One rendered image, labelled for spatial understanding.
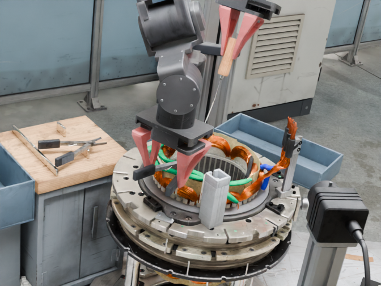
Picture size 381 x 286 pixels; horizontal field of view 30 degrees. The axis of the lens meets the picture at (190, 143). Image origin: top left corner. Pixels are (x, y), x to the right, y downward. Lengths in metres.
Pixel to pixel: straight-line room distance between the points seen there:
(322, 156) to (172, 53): 0.62
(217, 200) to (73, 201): 0.33
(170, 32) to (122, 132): 2.69
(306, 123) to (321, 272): 3.36
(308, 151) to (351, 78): 3.32
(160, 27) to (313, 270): 0.42
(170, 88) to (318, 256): 0.34
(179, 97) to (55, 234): 0.50
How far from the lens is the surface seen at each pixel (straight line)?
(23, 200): 1.26
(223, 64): 1.12
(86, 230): 1.38
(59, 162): 1.26
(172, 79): 0.92
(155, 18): 0.97
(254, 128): 1.55
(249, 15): 1.09
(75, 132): 1.40
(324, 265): 0.70
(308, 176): 1.41
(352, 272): 1.64
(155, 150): 1.10
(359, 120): 4.24
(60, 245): 1.37
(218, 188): 1.08
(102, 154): 1.34
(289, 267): 1.60
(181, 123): 1.02
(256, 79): 3.74
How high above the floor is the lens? 1.74
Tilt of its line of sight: 29 degrees down
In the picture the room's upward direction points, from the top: 8 degrees clockwise
